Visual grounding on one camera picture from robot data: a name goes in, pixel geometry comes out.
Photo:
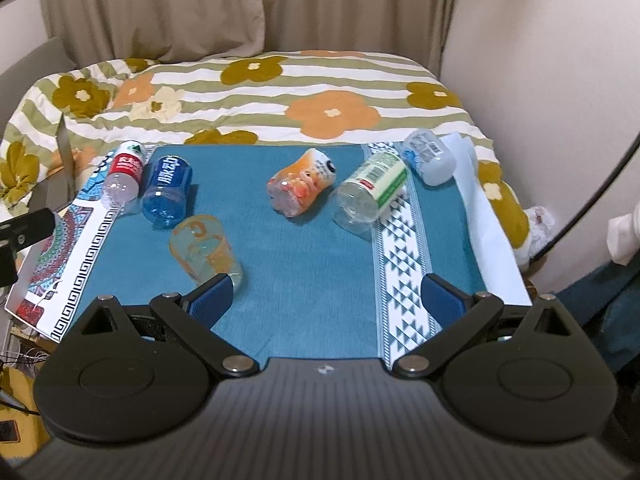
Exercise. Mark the teal table cloth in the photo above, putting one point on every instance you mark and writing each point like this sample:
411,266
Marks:
305,275

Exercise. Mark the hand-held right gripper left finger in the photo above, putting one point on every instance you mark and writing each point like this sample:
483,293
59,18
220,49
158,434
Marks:
214,301

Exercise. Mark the orange clear plastic bottle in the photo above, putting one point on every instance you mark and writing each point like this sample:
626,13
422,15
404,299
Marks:
204,249

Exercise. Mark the mandala patterned mat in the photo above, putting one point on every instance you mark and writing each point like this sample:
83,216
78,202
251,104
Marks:
55,269

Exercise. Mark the green label plastic bottle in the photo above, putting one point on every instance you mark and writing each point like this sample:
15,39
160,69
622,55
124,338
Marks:
372,186

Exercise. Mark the blue label plastic bottle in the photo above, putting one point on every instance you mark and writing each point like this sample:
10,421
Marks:
167,189

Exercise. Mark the dark blue cloth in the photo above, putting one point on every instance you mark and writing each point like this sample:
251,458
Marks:
615,310

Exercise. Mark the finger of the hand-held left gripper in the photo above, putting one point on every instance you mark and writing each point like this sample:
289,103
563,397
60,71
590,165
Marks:
30,225

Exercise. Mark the floral striped blanket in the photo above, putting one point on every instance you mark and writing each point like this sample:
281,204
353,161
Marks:
300,95

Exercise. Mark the white cloth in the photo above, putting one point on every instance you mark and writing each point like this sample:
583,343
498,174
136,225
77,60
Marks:
492,240

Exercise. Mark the white plastic bag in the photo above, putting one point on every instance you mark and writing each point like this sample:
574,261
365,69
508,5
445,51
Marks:
541,222

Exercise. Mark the beige curtain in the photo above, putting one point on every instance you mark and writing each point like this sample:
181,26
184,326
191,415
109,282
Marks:
200,5

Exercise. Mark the orange label plastic bottle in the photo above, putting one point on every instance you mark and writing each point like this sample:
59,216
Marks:
301,181

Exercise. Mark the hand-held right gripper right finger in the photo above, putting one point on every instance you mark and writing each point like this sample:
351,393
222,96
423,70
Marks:
441,302

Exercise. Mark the white fabric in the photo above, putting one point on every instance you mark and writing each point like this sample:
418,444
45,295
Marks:
625,237

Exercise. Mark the white label clear plastic bottle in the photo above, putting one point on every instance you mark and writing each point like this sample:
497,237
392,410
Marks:
429,156

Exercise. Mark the grey chair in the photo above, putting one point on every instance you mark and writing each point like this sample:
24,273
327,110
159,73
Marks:
30,70

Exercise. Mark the red label plastic bottle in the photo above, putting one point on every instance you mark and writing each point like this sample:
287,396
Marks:
123,176

